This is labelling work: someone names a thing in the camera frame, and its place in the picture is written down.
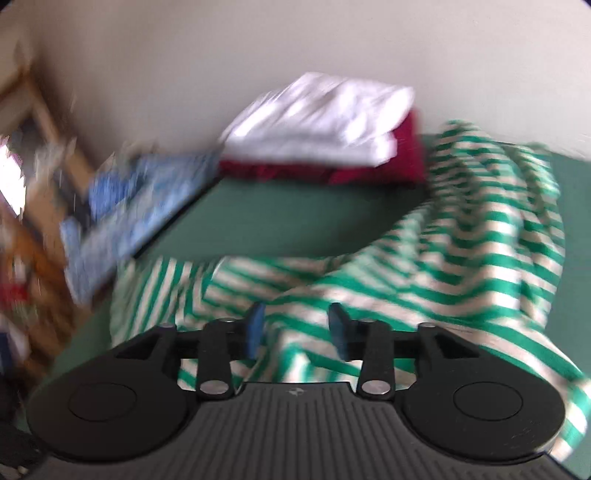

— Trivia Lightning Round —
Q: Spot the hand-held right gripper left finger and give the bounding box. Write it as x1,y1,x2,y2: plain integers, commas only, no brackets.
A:
115,304,266,401

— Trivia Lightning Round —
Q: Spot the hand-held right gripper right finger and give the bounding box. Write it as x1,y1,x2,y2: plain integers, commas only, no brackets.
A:
329,304,478,400

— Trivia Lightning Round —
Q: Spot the green white striped shirt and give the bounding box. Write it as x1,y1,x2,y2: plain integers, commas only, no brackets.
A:
108,120,591,464

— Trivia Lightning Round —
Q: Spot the green table cloth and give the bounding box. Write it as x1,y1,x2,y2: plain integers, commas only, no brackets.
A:
23,134,591,480

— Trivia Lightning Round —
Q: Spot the blue patterned towel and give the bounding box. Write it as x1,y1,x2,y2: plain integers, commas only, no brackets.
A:
60,150,222,305

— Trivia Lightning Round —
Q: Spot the white folded towel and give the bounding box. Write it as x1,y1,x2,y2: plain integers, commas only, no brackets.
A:
221,131,399,168

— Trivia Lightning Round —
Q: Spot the dark red folded sweater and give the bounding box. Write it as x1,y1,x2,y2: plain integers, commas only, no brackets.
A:
219,108,428,188

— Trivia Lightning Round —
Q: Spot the white folded shirt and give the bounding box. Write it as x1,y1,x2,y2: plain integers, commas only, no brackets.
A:
222,71,416,141

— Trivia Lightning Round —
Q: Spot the wooden furniture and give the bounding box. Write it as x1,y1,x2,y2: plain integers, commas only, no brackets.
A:
0,41,100,370

